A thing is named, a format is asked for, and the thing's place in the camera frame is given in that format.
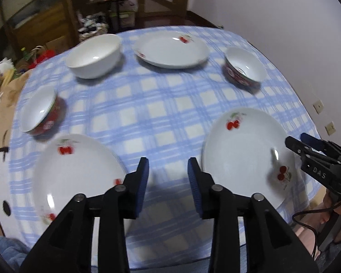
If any small black side table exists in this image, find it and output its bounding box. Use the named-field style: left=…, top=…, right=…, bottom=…
left=88, top=0, right=140, bottom=32

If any person's leg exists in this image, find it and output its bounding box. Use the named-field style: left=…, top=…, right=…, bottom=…
left=294, top=213, right=330, bottom=262

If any cardboard box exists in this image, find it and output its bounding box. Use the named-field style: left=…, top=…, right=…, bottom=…
left=45, top=35, right=67, bottom=54

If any large white bowl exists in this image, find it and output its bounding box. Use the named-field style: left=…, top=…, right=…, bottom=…
left=66, top=33, right=121, bottom=79

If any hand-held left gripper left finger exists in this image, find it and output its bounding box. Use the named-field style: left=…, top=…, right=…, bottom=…
left=18, top=157, right=150, bottom=273

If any blue fleece cloth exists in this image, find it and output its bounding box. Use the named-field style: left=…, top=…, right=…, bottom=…
left=0, top=235, right=32, bottom=273

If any person's right hand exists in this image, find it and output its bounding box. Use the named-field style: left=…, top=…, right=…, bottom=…
left=322, top=191, right=335, bottom=223

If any black cable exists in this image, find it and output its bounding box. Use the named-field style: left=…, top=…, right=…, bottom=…
left=292, top=200, right=341, bottom=262

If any brown cartoon printed blanket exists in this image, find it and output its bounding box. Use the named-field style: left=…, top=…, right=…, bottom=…
left=0, top=68, right=32, bottom=236

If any white plush toy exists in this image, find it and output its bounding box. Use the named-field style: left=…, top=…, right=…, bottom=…
left=0, top=58, right=16, bottom=100

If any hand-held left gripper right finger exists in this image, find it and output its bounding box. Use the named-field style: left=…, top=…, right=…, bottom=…
left=188, top=157, right=320, bottom=273

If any wooden cabinet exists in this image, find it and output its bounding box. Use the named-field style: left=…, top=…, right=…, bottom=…
left=0, top=0, right=80, bottom=53

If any white cherry print plate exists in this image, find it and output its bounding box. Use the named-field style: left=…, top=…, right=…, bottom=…
left=33, top=134, right=131, bottom=259
left=201, top=108, right=296, bottom=209
left=133, top=30, right=210, bottom=69

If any basket of plush toys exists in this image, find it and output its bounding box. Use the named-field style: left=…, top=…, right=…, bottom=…
left=78, top=17, right=110, bottom=42

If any red paper bag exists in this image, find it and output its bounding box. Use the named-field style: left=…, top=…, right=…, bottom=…
left=28, top=48, right=56, bottom=69

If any blue plaid cloth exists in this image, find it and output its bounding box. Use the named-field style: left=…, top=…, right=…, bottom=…
left=8, top=25, right=323, bottom=270

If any red patterned bowl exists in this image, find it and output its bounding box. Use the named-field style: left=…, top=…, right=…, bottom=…
left=19, top=85, right=67, bottom=136
left=224, top=47, right=267, bottom=89

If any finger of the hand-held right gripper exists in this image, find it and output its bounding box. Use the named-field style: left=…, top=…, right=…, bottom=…
left=285, top=136, right=313, bottom=160
left=300, top=132, right=324, bottom=151

